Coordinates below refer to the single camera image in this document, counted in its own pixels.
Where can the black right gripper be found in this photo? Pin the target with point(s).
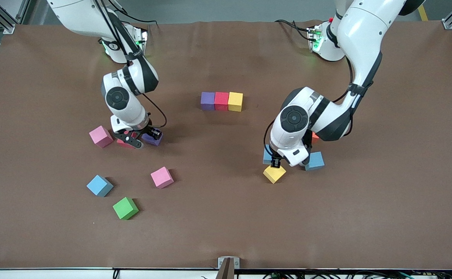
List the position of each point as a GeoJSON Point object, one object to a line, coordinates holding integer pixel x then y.
{"type": "Point", "coordinates": [148, 131]}

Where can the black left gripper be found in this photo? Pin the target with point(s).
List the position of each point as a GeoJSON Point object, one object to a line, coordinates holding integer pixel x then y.
{"type": "Point", "coordinates": [276, 162]}

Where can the purple foam block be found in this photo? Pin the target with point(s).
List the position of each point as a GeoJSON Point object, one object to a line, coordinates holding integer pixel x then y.
{"type": "Point", "coordinates": [207, 101]}
{"type": "Point", "coordinates": [152, 142]}

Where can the blue foam block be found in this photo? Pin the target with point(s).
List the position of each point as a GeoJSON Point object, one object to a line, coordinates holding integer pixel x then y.
{"type": "Point", "coordinates": [266, 157]}
{"type": "Point", "coordinates": [316, 162]}
{"type": "Point", "coordinates": [99, 185]}

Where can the yellow foam block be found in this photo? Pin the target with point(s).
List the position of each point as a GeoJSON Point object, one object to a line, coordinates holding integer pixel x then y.
{"type": "Point", "coordinates": [274, 175]}
{"type": "Point", "coordinates": [235, 101]}

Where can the red foam block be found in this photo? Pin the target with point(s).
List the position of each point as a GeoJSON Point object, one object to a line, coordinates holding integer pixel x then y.
{"type": "Point", "coordinates": [221, 101]}
{"type": "Point", "coordinates": [120, 143]}

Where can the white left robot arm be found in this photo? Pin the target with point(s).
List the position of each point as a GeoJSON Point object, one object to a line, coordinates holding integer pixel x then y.
{"type": "Point", "coordinates": [365, 35]}

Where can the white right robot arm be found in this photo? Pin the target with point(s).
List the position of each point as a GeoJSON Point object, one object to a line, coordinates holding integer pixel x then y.
{"type": "Point", "coordinates": [129, 112]}

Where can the pink foam block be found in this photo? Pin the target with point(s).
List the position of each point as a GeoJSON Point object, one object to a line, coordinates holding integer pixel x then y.
{"type": "Point", "coordinates": [101, 136]}
{"type": "Point", "coordinates": [162, 177]}

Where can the orange foam block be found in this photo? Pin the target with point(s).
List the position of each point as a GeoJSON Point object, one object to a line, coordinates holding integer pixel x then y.
{"type": "Point", "coordinates": [315, 136]}

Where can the brown table mat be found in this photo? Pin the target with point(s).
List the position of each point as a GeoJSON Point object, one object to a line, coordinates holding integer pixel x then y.
{"type": "Point", "coordinates": [226, 217]}

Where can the green foam block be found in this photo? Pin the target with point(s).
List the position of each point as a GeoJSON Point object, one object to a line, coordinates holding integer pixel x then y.
{"type": "Point", "coordinates": [125, 208]}

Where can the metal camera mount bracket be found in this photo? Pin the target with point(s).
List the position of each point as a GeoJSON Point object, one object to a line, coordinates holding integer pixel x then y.
{"type": "Point", "coordinates": [228, 267]}

